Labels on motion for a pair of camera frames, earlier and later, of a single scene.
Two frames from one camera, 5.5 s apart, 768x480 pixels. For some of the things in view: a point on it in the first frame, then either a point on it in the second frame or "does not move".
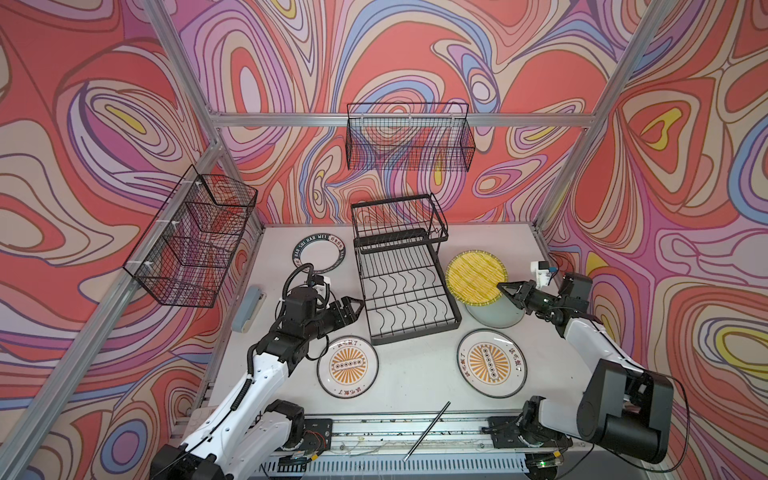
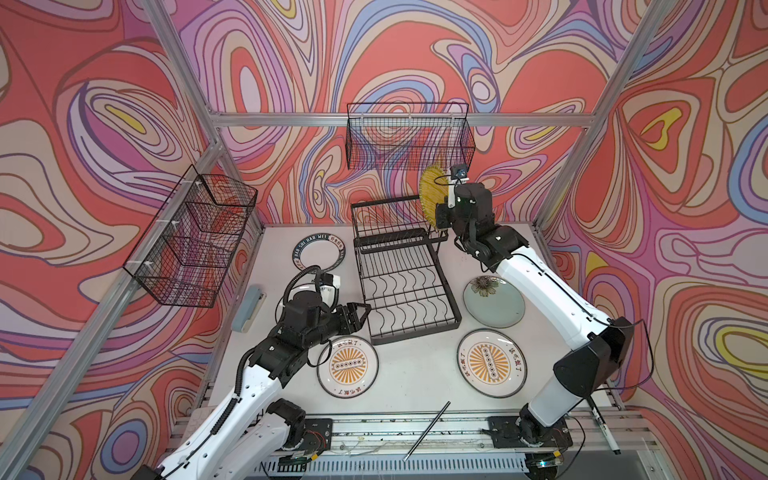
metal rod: [428, 430] does not move
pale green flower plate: [501, 313] does not move
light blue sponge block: [248, 309] does not move
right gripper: [521, 296] → [441, 216]
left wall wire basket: [185, 257] does not move
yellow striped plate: [473, 277] → [434, 190]
